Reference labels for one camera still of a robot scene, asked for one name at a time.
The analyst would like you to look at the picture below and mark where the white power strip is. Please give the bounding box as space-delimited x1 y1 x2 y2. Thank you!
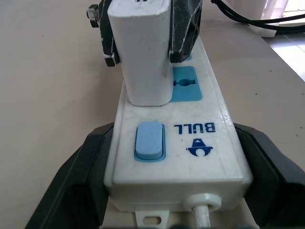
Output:
103 38 254 229

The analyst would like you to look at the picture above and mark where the black cable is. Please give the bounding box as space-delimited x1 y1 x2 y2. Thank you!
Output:
210 0 305 33
220 0 305 26

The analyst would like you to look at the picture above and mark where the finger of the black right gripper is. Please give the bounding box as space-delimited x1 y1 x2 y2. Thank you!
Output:
87 0 121 67
168 0 203 64

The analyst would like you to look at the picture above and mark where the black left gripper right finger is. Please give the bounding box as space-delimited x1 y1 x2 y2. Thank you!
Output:
234 122 305 229

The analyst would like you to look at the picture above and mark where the white power strip cord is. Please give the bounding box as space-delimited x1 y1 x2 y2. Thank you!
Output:
193 204 212 229

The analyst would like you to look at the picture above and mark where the white charger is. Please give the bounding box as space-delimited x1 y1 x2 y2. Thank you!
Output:
107 0 173 107

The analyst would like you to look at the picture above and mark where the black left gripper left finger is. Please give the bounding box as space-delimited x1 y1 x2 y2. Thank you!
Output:
25 121 115 229

